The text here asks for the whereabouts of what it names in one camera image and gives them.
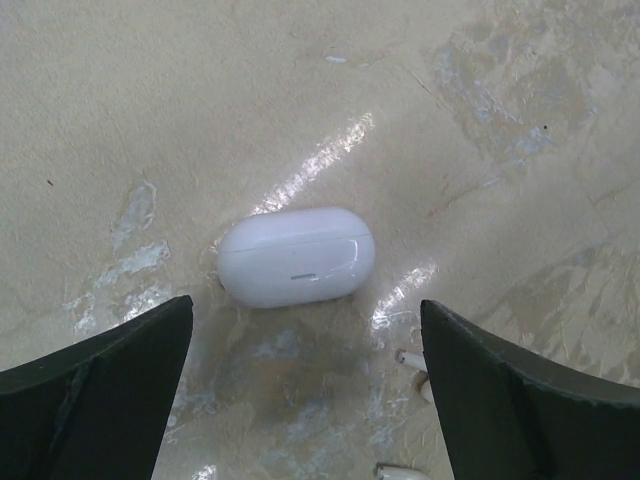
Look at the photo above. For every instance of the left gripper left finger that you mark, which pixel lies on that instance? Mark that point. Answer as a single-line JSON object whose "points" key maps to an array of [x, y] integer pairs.
{"points": [[97, 409]]}

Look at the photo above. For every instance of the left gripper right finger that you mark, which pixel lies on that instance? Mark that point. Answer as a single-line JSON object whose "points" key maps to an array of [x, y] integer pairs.
{"points": [[508, 413]]}

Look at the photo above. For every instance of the white oval charging case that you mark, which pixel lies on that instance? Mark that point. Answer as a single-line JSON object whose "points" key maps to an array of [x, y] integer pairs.
{"points": [[295, 257]]}

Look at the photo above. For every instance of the beige stem earbud right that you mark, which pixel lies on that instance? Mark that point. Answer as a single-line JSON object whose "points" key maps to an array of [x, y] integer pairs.
{"points": [[417, 362]]}

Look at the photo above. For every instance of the beige stem earbud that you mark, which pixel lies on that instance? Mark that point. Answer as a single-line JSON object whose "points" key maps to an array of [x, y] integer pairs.
{"points": [[417, 362], [388, 472]]}

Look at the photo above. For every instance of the beige stem earbud left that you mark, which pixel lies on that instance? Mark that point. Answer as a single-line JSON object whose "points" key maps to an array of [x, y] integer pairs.
{"points": [[388, 472]]}

